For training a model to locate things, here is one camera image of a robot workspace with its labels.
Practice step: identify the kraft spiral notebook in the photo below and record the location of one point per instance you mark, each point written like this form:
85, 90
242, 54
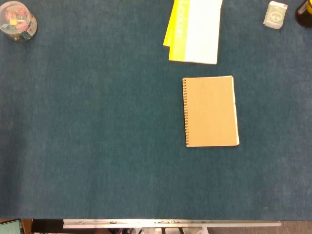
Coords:
209, 112

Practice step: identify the blue felt table mat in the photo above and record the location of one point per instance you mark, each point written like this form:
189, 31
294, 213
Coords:
97, 122

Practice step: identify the white and yellow booklet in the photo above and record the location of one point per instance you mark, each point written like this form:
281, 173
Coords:
202, 31

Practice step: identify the pale green tissue pack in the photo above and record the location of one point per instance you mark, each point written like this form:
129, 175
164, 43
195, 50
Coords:
275, 15

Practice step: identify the clear plastic jar of clips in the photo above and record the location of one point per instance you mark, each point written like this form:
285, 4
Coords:
17, 22

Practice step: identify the black mesh pen holder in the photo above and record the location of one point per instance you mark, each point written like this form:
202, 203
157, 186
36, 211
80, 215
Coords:
304, 14

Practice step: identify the green box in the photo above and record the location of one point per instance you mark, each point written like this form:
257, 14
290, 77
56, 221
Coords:
9, 227

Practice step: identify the aluminium table edge rail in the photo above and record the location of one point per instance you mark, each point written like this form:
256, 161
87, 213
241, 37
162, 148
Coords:
170, 222

